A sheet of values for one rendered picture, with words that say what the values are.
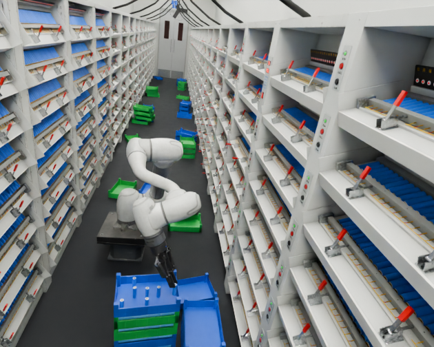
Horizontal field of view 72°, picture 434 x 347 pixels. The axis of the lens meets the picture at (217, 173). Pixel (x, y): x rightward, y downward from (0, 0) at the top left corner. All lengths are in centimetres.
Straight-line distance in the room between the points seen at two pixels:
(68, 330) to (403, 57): 201
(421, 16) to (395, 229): 44
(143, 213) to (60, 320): 105
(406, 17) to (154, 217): 104
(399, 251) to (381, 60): 51
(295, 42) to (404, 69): 70
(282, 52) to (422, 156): 104
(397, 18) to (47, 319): 212
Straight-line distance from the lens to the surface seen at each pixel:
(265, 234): 162
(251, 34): 226
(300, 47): 162
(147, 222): 130
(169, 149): 174
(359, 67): 94
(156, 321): 163
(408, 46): 101
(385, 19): 87
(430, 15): 76
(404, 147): 72
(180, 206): 128
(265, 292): 159
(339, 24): 105
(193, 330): 183
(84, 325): 210
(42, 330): 213
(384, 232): 77
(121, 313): 156
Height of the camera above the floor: 162
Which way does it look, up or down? 25 degrees down
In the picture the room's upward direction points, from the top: 9 degrees clockwise
